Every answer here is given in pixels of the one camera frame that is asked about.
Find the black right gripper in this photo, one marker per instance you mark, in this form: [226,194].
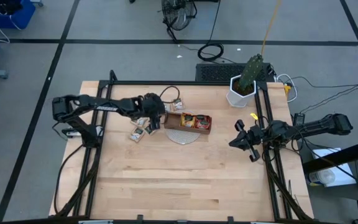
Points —
[259,134]

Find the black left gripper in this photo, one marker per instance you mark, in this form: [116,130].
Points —
[154,104]

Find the brown wooden tea box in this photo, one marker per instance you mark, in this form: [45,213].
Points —
[172,121]

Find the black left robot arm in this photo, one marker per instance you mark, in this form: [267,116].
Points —
[104,105]

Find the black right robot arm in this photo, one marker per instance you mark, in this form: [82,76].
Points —
[315,126]

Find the white hexagonal planter pot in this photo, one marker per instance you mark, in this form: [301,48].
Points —
[238,99]

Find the black power box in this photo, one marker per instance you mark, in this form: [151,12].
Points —
[299,119]

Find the green cactus plant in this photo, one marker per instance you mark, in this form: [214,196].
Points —
[251,70]

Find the black vented computer case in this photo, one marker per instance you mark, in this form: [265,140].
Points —
[216,72]

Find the white cardboard box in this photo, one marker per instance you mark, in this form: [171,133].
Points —
[343,177]

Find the black floor fan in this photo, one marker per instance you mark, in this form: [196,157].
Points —
[179,14]

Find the blue plastic bin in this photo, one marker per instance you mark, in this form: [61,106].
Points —
[28,17]

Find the black aluminium table frame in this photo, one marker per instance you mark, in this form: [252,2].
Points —
[182,82]

